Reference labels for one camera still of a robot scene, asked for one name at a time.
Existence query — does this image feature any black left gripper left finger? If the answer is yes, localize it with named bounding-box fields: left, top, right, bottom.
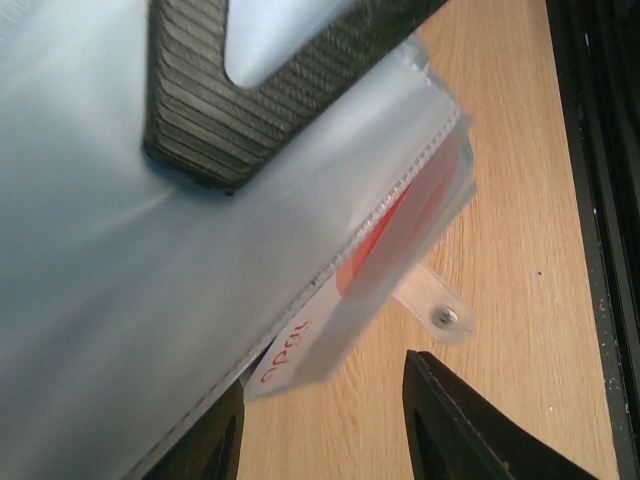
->
left=143, top=384, right=244, bottom=480

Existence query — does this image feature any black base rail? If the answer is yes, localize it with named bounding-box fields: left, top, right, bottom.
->
left=546, top=1, right=639, bottom=479

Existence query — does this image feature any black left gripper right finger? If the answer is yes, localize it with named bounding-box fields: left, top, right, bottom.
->
left=402, top=350, right=593, bottom=480

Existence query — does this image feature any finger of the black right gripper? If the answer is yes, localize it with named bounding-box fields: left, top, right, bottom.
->
left=142, top=1, right=439, bottom=192

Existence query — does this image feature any white red-dot credit card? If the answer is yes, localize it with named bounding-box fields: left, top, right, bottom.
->
left=244, top=135, right=476, bottom=401

